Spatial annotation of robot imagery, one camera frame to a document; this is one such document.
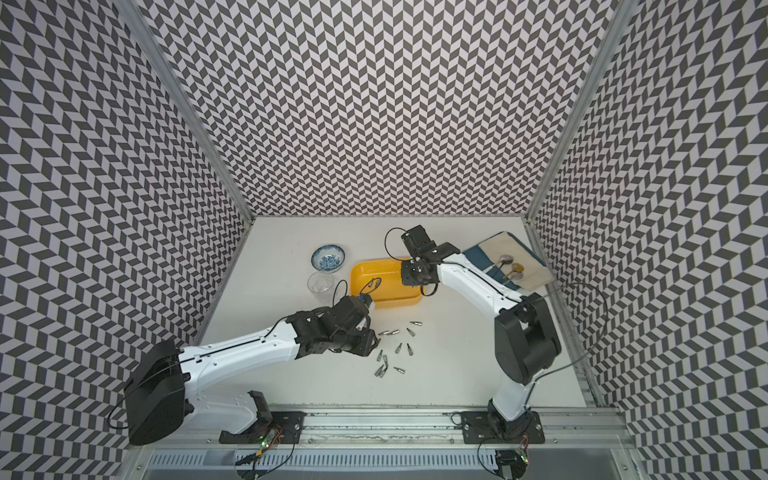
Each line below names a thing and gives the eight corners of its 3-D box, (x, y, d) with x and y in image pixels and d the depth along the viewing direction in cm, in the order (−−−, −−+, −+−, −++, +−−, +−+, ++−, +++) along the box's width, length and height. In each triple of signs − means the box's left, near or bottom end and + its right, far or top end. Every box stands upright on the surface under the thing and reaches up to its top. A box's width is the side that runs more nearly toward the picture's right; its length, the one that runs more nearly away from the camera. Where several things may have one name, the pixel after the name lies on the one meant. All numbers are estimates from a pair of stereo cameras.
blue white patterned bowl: (313, 272, 105) (310, 262, 100) (317, 253, 110) (314, 243, 106) (342, 272, 105) (340, 263, 100) (345, 253, 110) (343, 244, 106)
